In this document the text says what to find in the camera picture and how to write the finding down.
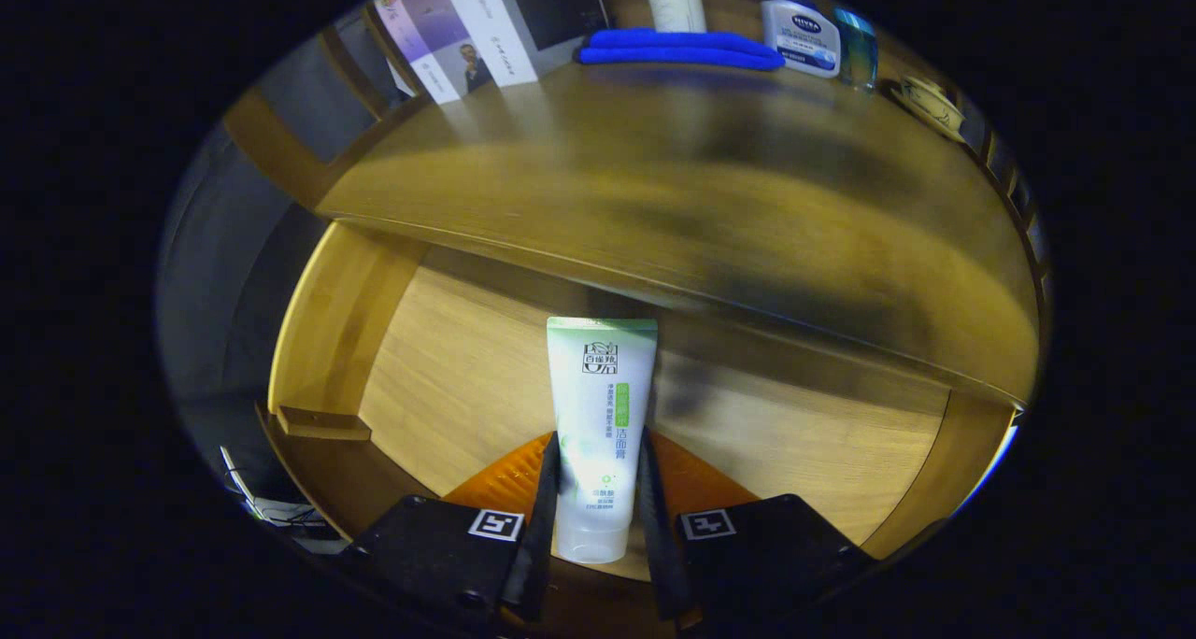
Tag brown wooden drawer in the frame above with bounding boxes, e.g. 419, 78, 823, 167
257, 220, 1019, 584

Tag white bottle with blue cap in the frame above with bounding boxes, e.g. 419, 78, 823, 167
760, 0, 842, 79

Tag white and black book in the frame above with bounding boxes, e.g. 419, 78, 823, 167
434, 0, 610, 89

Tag wooden countertop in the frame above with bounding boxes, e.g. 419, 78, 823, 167
313, 55, 1040, 406

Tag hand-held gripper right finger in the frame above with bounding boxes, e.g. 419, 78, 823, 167
637, 428, 875, 621

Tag teal glass bottle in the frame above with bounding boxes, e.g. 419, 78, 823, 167
834, 7, 880, 92

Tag black backdrop cloth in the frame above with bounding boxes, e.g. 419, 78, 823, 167
154, 13, 412, 528

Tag brown wooden cabinet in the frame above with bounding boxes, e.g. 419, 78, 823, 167
222, 0, 1055, 416

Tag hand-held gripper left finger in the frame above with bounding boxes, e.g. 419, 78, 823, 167
338, 431, 562, 623

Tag folded blue cloth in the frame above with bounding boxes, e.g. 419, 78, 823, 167
575, 28, 786, 72

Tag white facial cleanser tube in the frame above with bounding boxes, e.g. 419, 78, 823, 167
547, 317, 659, 565

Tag beige lidded ceramic cup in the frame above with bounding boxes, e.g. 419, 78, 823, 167
888, 74, 968, 145

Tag purple book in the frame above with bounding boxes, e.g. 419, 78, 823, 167
374, 0, 468, 106

